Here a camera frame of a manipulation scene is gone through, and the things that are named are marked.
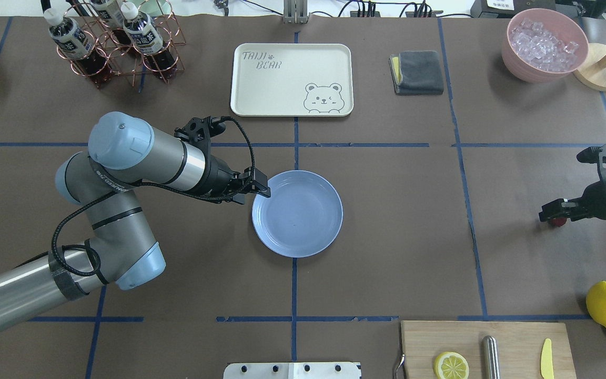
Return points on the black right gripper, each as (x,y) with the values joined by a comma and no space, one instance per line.
(596,199)

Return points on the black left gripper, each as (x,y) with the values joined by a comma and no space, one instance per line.
(218,179)

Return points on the red strawberry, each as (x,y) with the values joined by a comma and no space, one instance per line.
(557,221)

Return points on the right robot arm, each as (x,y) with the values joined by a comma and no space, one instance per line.
(592,204)

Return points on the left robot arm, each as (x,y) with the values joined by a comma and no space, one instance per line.
(108,239)

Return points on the blue plate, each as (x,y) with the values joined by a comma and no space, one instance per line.
(302,217)

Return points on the cream bear tray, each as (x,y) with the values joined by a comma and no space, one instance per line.
(292,80)

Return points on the yellow plastic knife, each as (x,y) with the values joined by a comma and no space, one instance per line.
(546,360)

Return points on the pink bowl with ice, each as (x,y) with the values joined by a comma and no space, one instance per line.
(542,45)

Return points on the steel cylinder tool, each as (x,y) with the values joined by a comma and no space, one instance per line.
(491,357)

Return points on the lemon half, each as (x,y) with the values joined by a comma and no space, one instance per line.
(450,364)

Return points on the grey folded cloth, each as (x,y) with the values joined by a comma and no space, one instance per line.
(416,73)

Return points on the aluminium frame post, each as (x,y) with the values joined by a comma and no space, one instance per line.
(295,12)

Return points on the copper wire bottle rack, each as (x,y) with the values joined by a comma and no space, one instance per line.
(124,61)

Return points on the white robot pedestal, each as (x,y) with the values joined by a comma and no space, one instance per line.
(294,370)

